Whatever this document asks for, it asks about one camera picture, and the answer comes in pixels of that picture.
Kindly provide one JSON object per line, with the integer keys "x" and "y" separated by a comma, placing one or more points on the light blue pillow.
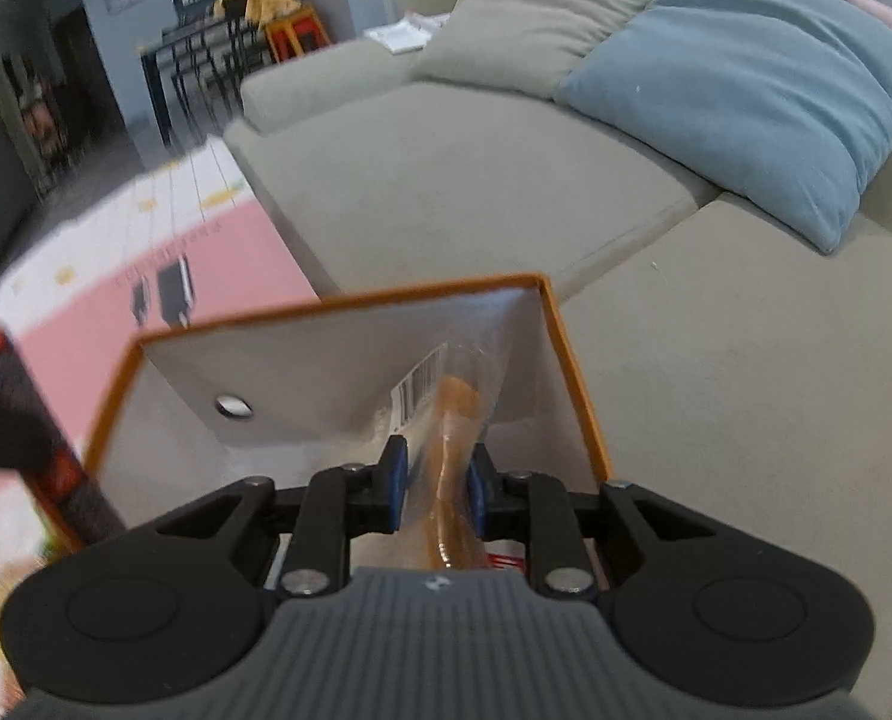
{"x": 753, "y": 90}

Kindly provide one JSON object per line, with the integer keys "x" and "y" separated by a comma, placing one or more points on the beige sofa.
{"x": 491, "y": 187}

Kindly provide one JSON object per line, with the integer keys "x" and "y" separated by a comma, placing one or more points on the red stool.
{"x": 296, "y": 30}

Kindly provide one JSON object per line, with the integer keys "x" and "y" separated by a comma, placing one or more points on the sliced bread packet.
{"x": 453, "y": 420}

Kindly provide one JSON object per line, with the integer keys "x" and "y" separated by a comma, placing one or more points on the beige pillow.
{"x": 536, "y": 15}

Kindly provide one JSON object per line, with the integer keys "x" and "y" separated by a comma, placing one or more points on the cluttered shelf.
{"x": 37, "y": 120}

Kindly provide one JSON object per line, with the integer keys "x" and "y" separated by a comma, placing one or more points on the red packet with silver label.
{"x": 48, "y": 390}

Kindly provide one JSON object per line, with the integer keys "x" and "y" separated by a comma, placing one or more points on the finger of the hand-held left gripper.
{"x": 3, "y": 436}

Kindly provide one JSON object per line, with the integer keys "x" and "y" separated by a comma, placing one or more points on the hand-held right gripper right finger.
{"x": 477, "y": 491}

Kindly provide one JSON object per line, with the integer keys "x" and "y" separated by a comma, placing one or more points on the white papers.
{"x": 404, "y": 34}

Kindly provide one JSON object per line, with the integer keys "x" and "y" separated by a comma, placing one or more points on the dining table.
{"x": 183, "y": 41}

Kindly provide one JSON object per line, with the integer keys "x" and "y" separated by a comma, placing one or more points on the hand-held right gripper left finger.
{"x": 395, "y": 480}

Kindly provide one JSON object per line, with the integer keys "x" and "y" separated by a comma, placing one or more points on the orange cardboard box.
{"x": 303, "y": 375}

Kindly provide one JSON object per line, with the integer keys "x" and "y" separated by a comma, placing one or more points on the pink white printed tablecloth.
{"x": 213, "y": 255}

